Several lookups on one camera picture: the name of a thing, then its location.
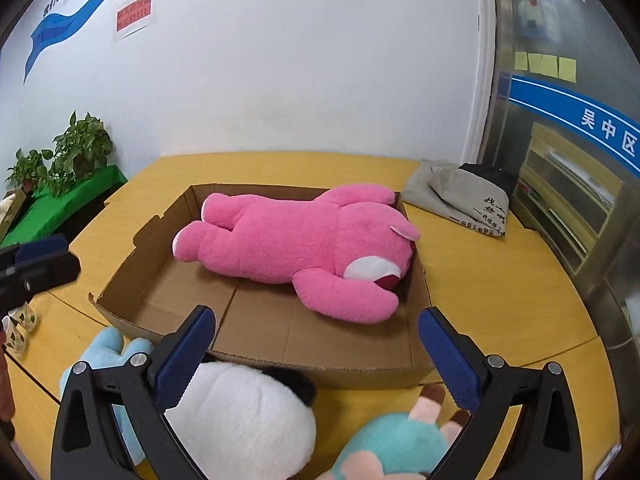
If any light blue plush toy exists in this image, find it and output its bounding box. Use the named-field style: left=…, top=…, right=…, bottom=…
left=60, top=327, right=155, bottom=461

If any pink plush bear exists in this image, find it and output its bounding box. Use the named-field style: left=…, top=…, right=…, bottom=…
left=172, top=186, right=421, bottom=324

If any green cloth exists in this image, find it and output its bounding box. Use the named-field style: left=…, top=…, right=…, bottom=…
left=0, top=167, right=128, bottom=249

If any blue door banner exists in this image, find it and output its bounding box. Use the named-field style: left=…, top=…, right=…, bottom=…
left=509, top=75, right=640, bottom=178

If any teal and pink plush toy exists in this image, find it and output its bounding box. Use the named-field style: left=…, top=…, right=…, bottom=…
left=315, top=384, right=471, bottom=480

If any leaf patterned paper cup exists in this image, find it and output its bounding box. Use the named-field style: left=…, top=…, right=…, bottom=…
left=1, top=326, right=29, bottom=359
left=9, top=300, right=39, bottom=334

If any glass door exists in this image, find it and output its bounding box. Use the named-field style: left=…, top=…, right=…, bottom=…
left=492, top=0, right=640, bottom=411

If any gold box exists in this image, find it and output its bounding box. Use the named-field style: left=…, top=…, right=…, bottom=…
left=0, top=190, right=28, bottom=241

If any grey cloth bag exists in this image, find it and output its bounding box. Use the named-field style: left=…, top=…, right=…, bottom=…
left=401, top=160, right=511, bottom=240

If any white panda plush toy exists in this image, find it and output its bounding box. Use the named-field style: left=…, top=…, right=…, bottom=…
left=162, top=352, right=319, bottom=480

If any wooden shelf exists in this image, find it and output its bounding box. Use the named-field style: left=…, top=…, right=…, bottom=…
left=512, top=122, right=626, bottom=273

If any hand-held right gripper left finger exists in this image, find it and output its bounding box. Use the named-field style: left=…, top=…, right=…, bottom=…
left=50, top=304, right=218, bottom=480

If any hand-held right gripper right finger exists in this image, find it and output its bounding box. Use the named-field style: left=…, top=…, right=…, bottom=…
left=417, top=306, right=586, bottom=480

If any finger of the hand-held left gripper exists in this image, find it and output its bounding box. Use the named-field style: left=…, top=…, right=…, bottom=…
left=0, top=233, right=69, bottom=267
left=0, top=252, right=82, bottom=307

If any red wall sign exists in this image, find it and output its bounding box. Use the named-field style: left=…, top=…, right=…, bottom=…
left=114, top=0, right=157, bottom=41

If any cartoon bear sticker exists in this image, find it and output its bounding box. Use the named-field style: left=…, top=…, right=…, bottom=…
left=510, top=0, right=554, bottom=41

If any brown cardboard box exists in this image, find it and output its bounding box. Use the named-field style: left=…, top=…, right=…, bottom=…
left=89, top=183, right=436, bottom=391

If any small potted green plant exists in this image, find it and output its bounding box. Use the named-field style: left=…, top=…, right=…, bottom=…
left=5, top=147, right=53, bottom=194

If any large potted green plant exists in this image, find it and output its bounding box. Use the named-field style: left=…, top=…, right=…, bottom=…
left=50, top=111, right=113, bottom=196

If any black cloth item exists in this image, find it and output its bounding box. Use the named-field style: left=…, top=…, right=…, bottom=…
left=459, top=162, right=521, bottom=202

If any blue wave wall poster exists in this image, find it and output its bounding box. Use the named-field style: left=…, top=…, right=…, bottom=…
left=22, top=0, right=166, bottom=86

